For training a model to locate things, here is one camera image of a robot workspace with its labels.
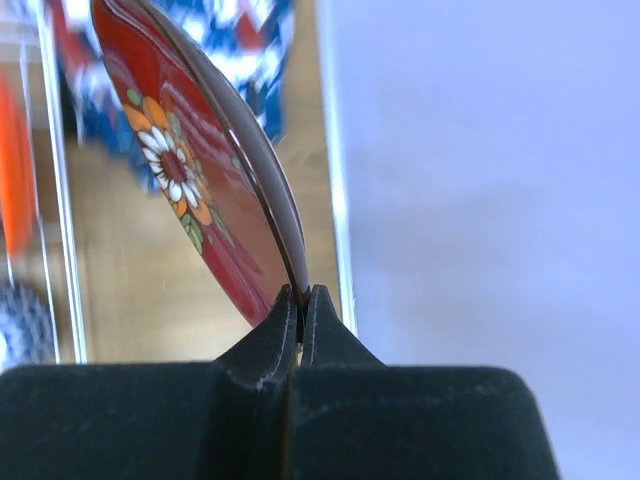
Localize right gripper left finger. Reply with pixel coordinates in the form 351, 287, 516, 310
1, 288, 298, 479

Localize red floral plate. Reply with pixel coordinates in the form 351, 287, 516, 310
91, 1, 311, 325

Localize blue patterned folded cloth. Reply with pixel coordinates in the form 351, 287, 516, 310
45, 1, 295, 194

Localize white wire dish rack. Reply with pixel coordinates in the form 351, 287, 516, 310
0, 0, 359, 366

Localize orange plate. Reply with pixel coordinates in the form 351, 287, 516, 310
0, 76, 36, 259

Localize blue patterned bowl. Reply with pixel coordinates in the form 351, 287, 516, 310
1, 281, 55, 372

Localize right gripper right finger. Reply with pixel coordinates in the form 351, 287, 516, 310
287, 286, 559, 479

